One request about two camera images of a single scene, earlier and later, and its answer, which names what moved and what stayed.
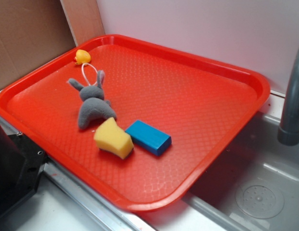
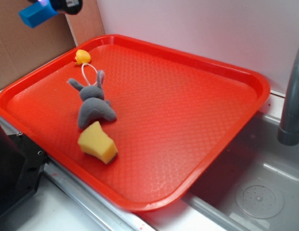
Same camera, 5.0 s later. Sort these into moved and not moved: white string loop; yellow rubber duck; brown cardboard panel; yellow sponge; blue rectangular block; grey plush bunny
Moved: blue rectangular block; yellow sponge
Not moved: brown cardboard panel; grey plush bunny; yellow rubber duck; white string loop
